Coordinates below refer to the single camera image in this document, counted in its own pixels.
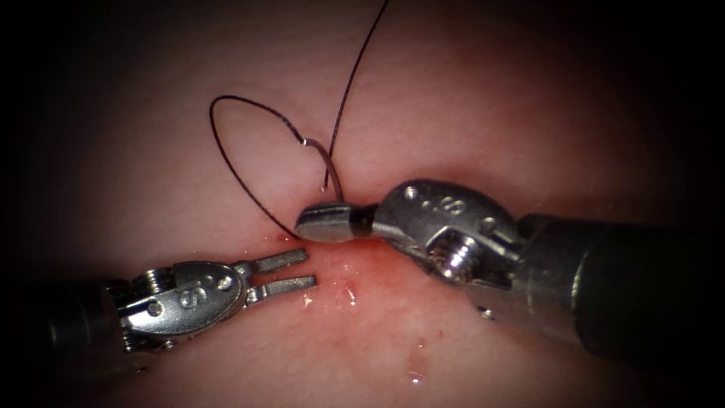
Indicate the right arm needle driver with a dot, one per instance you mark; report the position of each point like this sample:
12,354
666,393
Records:
436,218

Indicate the curved steel needle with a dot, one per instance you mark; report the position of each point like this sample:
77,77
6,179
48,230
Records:
331,164

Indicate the dark left arm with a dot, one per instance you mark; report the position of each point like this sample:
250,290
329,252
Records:
79,323

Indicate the right arm needle driver jaw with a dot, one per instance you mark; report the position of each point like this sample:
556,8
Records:
320,234
331,216

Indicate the left arm needle driver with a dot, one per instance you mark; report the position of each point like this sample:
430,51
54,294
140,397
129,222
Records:
190,297

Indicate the dark right arm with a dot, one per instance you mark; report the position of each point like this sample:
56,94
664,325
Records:
623,283

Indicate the tissue pad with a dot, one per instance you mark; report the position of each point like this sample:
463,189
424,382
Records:
430,102

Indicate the black thread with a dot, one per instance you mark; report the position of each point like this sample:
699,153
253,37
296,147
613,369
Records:
351,79

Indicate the left arm needle driver jaw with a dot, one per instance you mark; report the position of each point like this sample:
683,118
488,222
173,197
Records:
286,287
280,261

